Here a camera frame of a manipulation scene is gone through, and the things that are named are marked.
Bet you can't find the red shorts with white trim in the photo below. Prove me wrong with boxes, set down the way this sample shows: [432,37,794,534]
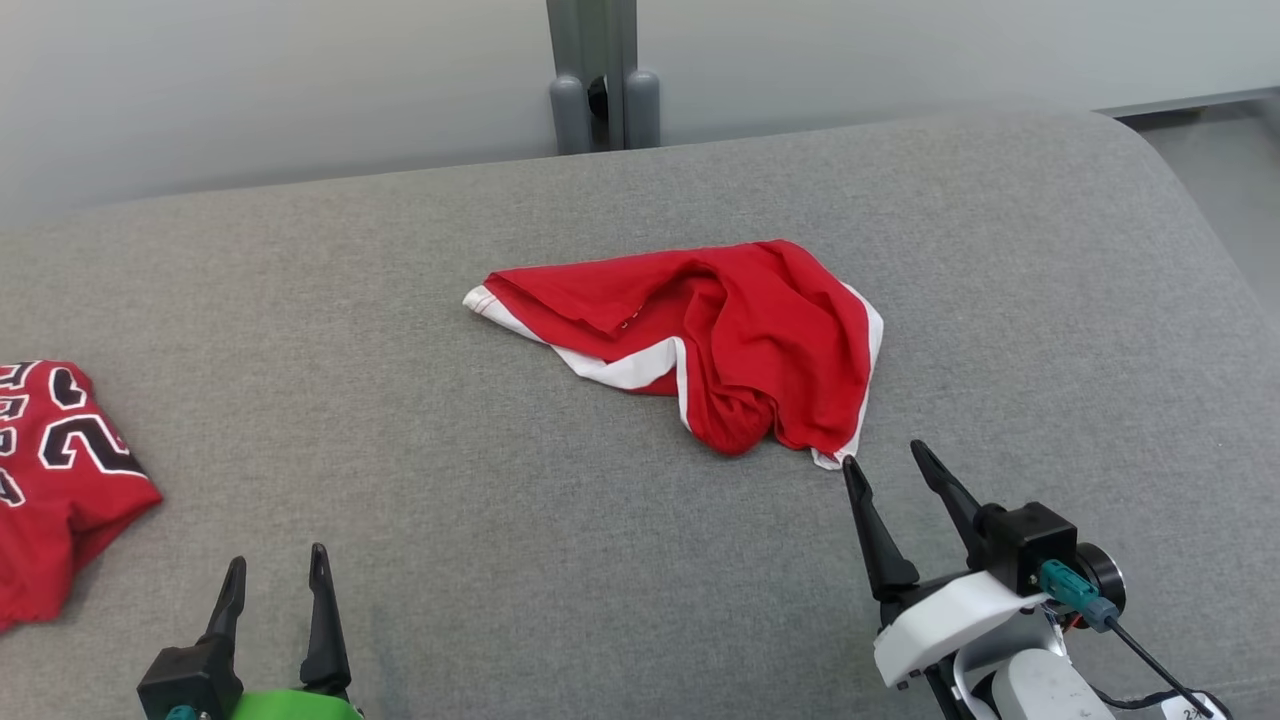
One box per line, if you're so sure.
[462,239,885,471]

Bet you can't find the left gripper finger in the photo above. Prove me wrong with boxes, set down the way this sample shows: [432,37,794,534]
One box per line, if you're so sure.
[205,556,248,649]
[300,543,353,696]

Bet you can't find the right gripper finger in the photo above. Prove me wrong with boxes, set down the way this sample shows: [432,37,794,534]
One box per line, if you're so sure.
[843,456,921,603]
[909,439,991,576]

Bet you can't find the white cable label tag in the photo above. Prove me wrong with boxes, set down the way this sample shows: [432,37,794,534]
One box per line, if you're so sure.
[1163,692,1233,720]

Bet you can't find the grey metal post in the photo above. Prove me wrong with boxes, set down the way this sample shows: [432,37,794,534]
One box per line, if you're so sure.
[545,0,662,156]

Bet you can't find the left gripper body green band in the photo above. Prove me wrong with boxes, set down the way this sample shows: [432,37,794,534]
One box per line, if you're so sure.
[230,690,366,720]

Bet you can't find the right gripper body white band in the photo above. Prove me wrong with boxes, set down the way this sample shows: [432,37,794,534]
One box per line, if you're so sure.
[873,543,1127,720]

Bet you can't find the thin black looped cable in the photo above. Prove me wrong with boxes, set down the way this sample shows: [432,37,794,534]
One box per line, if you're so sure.
[1093,685,1201,713]

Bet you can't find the red Bulls basketball jersey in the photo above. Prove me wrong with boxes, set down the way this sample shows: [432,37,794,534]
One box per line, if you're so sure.
[0,360,164,634]

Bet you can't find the grey fabric sofa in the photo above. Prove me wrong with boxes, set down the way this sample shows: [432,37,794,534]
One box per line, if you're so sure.
[0,108,1280,720]

